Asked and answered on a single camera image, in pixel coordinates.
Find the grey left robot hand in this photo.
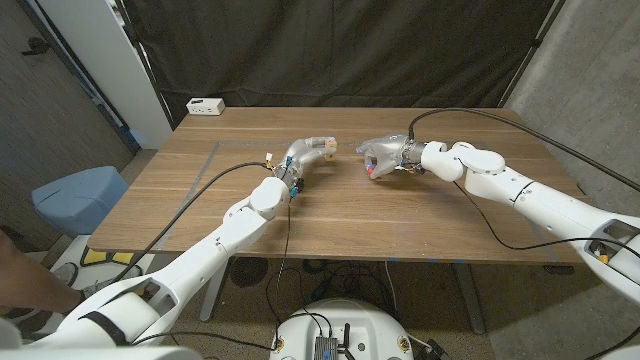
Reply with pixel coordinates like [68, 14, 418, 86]
[273, 135, 339, 189]

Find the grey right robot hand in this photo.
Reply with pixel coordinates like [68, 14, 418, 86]
[355, 133, 429, 181]

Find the black backdrop curtain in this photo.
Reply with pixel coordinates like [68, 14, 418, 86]
[122, 0, 569, 124]

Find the white power strip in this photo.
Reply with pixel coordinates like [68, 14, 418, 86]
[185, 97, 226, 117]

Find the round black floor fan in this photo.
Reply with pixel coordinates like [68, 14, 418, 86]
[228, 256, 270, 289]

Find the grey table leg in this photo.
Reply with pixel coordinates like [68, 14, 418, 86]
[452, 263, 487, 335]

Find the white table leg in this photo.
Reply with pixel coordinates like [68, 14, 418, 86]
[199, 257, 231, 323]

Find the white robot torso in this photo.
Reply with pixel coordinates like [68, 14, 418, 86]
[269, 298, 415, 360]

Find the grey electronics box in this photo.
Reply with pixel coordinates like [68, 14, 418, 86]
[313, 335, 340, 360]

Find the black floor device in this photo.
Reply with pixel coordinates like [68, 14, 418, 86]
[424, 338, 450, 360]

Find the white cabinet panel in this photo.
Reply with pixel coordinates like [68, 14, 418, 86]
[37, 0, 174, 150]

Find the blue padded stool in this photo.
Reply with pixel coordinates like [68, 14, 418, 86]
[31, 165, 130, 239]

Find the yellow black floor object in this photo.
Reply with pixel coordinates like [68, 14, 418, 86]
[82, 248, 136, 266]

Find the grey black sneaker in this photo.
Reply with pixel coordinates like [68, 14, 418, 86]
[82, 267, 144, 300]
[52, 262, 79, 287]

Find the person's bare leg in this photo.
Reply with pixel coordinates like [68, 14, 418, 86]
[0, 230, 86, 314]

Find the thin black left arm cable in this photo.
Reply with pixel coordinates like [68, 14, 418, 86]
[129, 195, 294, 351]

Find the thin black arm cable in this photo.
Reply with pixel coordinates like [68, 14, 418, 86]
[129, 195, 294, 351]
[452, 180, 640, 261]

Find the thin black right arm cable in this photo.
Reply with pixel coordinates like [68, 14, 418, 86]
[452, 180, 640, 261]

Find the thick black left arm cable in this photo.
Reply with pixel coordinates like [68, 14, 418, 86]
[112, 160, 276, 284]

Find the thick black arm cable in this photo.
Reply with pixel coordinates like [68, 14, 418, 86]
[407, 107, 640, 194]
[112, 160, 276, 284]

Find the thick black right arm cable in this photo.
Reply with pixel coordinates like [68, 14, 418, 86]
[407, 107, 640, 194]

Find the black floor cable bundle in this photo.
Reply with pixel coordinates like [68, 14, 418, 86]
[264, 258, 401, 326]

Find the black door handle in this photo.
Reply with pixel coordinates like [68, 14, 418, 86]
[20, 37, 51, 56]

